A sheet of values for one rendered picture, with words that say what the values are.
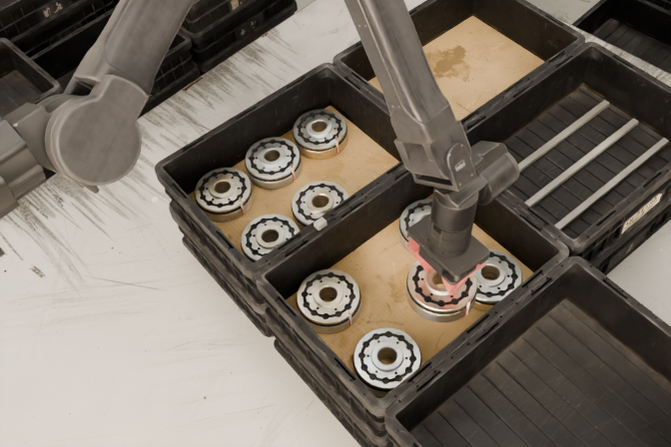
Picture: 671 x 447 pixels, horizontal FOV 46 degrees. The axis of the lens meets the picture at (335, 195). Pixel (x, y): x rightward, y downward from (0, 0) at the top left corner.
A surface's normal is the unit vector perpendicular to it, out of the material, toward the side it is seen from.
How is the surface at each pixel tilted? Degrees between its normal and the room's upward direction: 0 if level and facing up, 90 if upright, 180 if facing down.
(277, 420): 0
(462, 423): 0
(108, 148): 60
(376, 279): 0
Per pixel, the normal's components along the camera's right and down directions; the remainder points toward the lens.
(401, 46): 0.55, 0.18
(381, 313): -0.07, -0.62
